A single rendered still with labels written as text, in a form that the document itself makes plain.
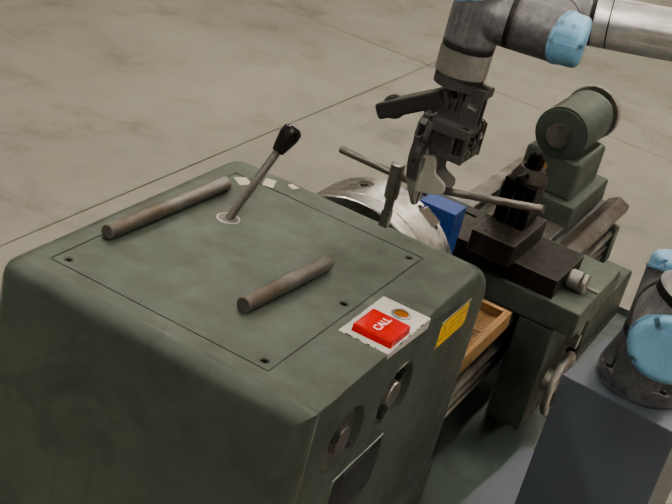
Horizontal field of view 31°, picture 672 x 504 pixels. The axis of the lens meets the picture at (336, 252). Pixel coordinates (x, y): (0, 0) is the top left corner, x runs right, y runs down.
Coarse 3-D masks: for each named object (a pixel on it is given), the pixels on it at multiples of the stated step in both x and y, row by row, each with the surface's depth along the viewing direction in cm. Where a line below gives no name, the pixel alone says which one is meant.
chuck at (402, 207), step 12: (348, 180) 216; (360, 180) 214; (372, 180) 214; (384, 180) 214; (360, 192) 208; (372, 192) 208; (384, 192) 209; (396, 204) 207; (408, 204) 209; (420, 204) 211; (408, 216) 206; (420, 216) 209; (420, 228) 207; (432, 228) 209; (420, 240) 205; (432, 240) 208; (444, 240) 211
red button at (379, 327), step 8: (368, 312) 165; (376, 312) 166; (360, 320) 163; (368, 320) 164; (376, 320) 164; (384, 320) 164; (392, 320) 165; (352, 328) 162; (360, 328) 162; (368, 328) 162; (376, 328) 162; (384, 328) 163; (392, 328) 163; (400, 328) 164; (408, 328) 164; (368, 336) 162; (376, 336) 161; (384, 336) 161; (392, 336) 161; (400, 336) 162; (384, 344) 161; (392, 344) 161
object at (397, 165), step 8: (400, 160) 186; (392, 168) 185; (400, 168) 184; (392, 176) 185; (400, 176) 185; (392, 184) 186; (400, 184) 186; (392, 192) 187; (392, 200) 188; (384, 208) 189; (392, 208) 189; (384, 216) 190; (384, 224) 190
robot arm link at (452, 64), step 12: (444, 48) 173; (444, 60) 173; (456, 60) 172; (468, 60) 171; (480, 60) 172; (444, 72) 173; (456, 72) 172; (468, 72) 172; (480, 72) 173; (468, 84) 174
